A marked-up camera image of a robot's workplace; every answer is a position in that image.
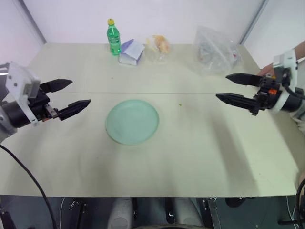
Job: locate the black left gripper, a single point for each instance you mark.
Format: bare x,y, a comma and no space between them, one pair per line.
40,105

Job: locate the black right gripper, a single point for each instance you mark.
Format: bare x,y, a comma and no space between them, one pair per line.
267,91

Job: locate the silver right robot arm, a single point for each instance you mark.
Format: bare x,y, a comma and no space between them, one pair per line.
295,101

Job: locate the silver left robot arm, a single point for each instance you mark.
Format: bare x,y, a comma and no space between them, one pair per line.
13,115

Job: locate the pale green round plate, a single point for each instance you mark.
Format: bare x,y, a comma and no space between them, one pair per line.
132,122

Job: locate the bare person hand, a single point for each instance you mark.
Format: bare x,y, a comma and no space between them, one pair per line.
266,69

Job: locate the large clear plastic bag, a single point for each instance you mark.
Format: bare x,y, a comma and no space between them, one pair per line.
214,53

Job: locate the green plastic bottle yellow cap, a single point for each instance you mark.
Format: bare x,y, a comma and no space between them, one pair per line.
113,39

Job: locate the white purple tissue pack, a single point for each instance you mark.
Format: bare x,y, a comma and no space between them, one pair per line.
131,53

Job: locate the small clear bag with food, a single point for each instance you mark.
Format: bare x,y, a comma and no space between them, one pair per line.
160,47

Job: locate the dark rounded shape under table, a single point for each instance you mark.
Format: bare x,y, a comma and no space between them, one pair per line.
238,202

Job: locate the black clamp under table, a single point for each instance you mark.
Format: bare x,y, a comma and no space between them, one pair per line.
78,212

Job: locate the metal table leg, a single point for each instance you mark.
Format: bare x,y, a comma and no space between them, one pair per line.
212,213

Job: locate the grey rounded shape under table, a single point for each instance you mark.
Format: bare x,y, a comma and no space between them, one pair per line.
121,213

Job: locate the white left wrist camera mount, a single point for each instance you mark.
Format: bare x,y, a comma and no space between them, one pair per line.
19,80

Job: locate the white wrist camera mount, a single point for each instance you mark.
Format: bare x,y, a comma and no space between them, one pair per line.
289,57
19,80

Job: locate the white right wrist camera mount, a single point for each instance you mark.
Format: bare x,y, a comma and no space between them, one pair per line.
289,57

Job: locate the grey metal frame post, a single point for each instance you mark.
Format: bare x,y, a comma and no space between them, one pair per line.
33,22
253,22

